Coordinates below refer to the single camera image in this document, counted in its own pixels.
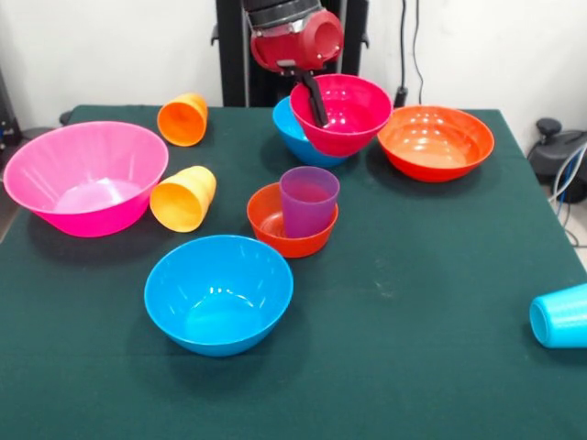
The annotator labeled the yellow cup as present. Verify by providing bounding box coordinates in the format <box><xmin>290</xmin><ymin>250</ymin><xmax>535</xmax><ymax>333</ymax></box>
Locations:
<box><xmin>150</xmin><ymin>165</ymin><xmax>217</xmax><ymax>234</ymax></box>

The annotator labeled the orange cup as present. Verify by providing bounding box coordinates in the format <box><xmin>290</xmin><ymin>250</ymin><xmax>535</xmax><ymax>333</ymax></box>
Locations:
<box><xmin>157</xmin><ymin>93</ymin><xmax>210</xmax><ymax>148</ymax></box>

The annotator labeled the blue bowl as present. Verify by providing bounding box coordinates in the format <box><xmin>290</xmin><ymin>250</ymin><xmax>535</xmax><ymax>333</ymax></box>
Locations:
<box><xmin>271</xmin><ymin>95</ymin><xmax>352</xmax><ymax>169</ymax></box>
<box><xmin>144</xmin><ymin>235</ymin><xmax>294</xmax><ymax>358</ymax></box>

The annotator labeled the large orange bowl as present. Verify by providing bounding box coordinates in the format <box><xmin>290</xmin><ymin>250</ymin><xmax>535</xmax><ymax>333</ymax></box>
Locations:
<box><xmin>376</xmin><ymin>104</ymin><xmax>495</xmax><ymax>183</ymax></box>

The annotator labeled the purple cup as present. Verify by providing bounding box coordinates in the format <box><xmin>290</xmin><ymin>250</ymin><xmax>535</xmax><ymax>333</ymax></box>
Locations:
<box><xmin>279</xmin><ymin>166</ymin><xmax>341</xmax><ymax>239</ymax></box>

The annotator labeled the black equipment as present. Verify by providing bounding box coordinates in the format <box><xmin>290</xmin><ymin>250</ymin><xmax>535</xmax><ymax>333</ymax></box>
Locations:
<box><xmin>0</xmin><ymin>68</ymin><xmax>20</xmax><ymax>152</ymax></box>

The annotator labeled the large pink bowl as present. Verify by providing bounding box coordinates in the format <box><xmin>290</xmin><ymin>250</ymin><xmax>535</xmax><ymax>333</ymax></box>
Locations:
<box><xmin>2</xmin><ymin>121</ymin><xmax>170</xmax><ymax>238</ymax></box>

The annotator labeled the white cable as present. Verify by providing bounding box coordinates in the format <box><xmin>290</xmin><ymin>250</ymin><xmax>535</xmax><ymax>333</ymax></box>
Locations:
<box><xmin>548</xmin><ymin>141</ymin><xmax>587</xmax><ymax>248</ymax></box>

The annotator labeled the black wall cable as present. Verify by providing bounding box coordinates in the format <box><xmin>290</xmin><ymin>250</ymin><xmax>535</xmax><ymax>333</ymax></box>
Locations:
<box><xmin>393</xmin><ymin>0</ymin><xmax>439</xmax><ymax>111</ymax></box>

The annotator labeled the small crimson bowl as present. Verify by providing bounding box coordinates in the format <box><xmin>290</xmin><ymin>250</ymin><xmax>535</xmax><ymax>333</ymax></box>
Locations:
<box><xmin>289</xmin><ymin>73</ymin><xmax>394</xmax><ymax>158</ymax></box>

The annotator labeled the dark green table cloth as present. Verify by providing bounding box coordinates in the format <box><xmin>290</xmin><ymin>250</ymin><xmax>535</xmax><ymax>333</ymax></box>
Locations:
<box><xmin>0</xmin><ymin>104</ymin><xmax>587</xmax><ymax>440</ymax></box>

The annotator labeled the light blue cup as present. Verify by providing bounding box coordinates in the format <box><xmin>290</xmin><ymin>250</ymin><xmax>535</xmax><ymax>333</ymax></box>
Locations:
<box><xmin>528</xmin><ymin>282</ymin><xmax>587</xmax><ymax>349</ymax></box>

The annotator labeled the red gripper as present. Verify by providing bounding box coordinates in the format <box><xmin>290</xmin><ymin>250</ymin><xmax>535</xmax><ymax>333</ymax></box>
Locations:
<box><xmin>249</xmin><ymin>8</ymin><xmax>345</xmax><ymax>128</ymax></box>

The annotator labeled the blue cable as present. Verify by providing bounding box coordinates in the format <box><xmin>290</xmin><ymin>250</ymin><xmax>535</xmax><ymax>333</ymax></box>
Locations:
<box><xmin>552</xmin><ymin>146</ymin><xmax>587</xmax><ymax>204</ymax></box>

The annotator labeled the small orange bowl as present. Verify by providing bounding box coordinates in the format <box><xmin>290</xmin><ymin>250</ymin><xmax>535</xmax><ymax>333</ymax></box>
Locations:
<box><xmin>246</xmin><ymin>181</ymin><xmax>339</xmax><ymax>259</ymax></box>

